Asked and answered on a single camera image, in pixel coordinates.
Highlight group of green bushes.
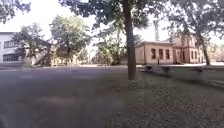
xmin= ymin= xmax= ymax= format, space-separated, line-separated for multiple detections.
xmin=94 ymin=33 xmax=128 ymax=66

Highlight tall tree with dark trunk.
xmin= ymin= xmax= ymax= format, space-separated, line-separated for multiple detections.
xmin=58 ymin=0 xmax=168 ymax=82

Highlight tan brick building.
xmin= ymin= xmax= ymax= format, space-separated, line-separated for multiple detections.
xmin=134 ymin=33 xmax=209 ymax=66

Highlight round green tree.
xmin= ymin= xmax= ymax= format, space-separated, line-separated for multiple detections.
xmin=49 ymin=14 xmax=92 ymax=66

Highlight building with sloped roof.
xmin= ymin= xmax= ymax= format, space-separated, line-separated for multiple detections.
xmin=23 ymin=39 xmax=89 ymax=67

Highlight grey asphalt road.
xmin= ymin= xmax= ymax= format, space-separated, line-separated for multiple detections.
xmin=0 ymin=65 xmax=144 ymax=128

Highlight leaf-strewn grass ground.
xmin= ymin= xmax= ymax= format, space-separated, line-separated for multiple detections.
xmin=99 ymin=68 xmax=224 ymax=128

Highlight dark green tree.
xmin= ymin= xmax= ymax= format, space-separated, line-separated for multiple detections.
xmin=12 ymin=22 xmax=51 ymax=67

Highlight large leaning tree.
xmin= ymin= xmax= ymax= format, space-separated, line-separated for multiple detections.
xmin=164 ymin=0 xmax=224 ymax=67

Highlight white building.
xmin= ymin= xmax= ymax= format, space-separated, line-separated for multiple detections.
xmin=0 ymin=31 xmax=26 ymax=68

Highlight overhanging tree branches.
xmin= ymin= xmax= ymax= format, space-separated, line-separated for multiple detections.
xmin=0 ymin=0 xmax=32 ymax=24

